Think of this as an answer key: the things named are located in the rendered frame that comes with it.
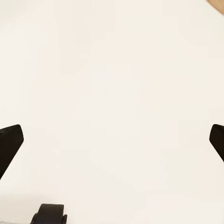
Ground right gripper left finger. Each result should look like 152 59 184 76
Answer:
0 124 24 179

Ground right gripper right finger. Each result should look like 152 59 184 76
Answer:
209 124 224 161

